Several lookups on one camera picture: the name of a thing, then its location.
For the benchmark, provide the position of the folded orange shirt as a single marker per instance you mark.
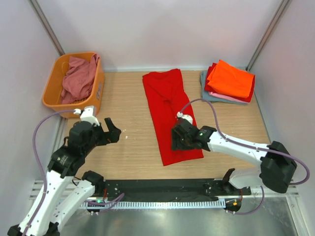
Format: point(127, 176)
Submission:
point(229, 80)

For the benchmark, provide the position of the corner aluminium profile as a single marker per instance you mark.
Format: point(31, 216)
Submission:
point(46, 25)
point(279, 13)

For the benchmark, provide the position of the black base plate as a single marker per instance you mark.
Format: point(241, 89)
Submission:
point(172, 190)

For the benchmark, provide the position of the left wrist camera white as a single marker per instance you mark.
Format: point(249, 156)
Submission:
point(88, 114)

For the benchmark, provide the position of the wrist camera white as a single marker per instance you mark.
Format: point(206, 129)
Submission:
point(185, 116)
point(88, 114)

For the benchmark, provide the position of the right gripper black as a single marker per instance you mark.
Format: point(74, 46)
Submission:
point(175, 136)

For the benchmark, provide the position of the right corner aluminium profile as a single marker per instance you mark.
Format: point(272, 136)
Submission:
point(279, 13)

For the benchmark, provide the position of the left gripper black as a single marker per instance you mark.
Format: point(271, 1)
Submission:
point(112, 135)

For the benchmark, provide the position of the pink crumpled shirt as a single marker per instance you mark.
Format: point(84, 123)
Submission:
point(79, 79)

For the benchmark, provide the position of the folded red shirt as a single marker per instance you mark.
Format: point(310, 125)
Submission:
point(209, 89)

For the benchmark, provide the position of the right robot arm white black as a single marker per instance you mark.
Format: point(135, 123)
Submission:
point(272, 166)

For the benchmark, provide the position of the folded pink shirt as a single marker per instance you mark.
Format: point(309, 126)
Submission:
point(229, 98)

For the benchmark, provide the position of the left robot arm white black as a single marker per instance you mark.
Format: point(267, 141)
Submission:
point(47, 215)

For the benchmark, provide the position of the orange plastic basket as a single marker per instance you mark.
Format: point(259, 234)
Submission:
point(52, 94)

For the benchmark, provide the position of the red t shirt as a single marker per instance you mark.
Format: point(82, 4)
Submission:
point(166, 97)

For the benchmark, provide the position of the left corner aluminium profile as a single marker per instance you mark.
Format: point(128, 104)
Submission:
point(46, 25)

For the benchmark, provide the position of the slotted cable duct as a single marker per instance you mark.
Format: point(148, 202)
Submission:
point(155, 205)

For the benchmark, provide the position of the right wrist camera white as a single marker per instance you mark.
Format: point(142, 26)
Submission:
point(185, 116)

